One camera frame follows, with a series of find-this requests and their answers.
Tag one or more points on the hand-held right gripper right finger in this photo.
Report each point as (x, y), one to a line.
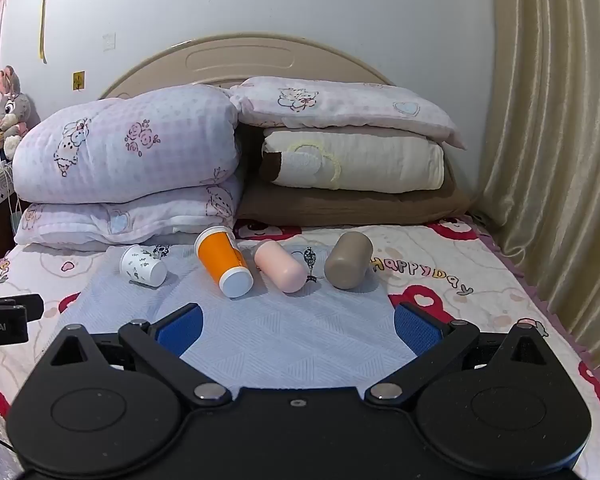
(417, 331)

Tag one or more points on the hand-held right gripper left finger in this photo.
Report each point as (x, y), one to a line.
(180, 330)

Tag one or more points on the white patterned paper cup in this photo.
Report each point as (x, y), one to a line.
(142, 267)

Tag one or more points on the orange cup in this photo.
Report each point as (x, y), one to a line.
(221, 260)

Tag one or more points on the taupe cup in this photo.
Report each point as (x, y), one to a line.
(347, 260)

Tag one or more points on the pink cup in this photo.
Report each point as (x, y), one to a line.
(280, 267)

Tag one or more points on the light blue textured mat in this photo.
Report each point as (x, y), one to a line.
(280, 332)

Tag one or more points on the pink checkered folded quilt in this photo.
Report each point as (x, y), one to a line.
(105, 220)
(130, 145)

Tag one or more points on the brown pillow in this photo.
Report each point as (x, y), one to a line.
(355, 207)

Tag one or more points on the cream folded blanket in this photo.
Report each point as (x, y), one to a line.
(380, 160)

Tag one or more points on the grey plush rabbit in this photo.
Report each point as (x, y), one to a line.
(12, 107)

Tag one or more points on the beige curtain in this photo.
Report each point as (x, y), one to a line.
(545, 135)

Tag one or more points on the pink checkered pillow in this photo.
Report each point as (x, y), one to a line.
(340, 102)

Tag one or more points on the beige headboard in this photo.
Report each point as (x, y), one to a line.
(240, 57)

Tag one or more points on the yellow tape strip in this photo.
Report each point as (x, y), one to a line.
(42, 20)

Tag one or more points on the yellow wall socket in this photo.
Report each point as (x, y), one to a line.
(78, 80)

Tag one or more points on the white wall plate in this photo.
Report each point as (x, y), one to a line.
(109, 42)

